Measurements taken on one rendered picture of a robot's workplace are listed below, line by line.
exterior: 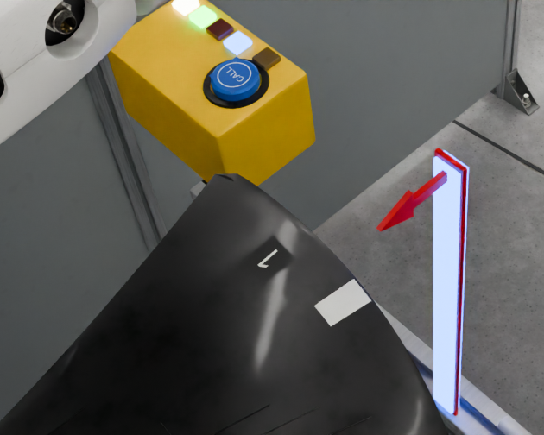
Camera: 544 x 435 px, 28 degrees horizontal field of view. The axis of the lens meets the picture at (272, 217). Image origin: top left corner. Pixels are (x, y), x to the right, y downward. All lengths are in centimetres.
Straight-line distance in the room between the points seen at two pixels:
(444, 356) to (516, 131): 144
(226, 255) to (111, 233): 102
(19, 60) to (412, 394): 38
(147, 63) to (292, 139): 14
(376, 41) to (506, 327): 56
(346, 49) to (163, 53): 90
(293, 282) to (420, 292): 139
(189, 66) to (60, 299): 83
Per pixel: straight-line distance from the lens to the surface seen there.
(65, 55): 35
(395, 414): 64
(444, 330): 84
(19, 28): 33
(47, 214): 156
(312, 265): 66
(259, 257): 65
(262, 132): 90
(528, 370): 196
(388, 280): 205
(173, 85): 91
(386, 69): 193
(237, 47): 92
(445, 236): 73
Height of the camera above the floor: 171
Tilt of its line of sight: 53 degrees down
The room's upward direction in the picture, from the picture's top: 11 degrees counter-clockwise
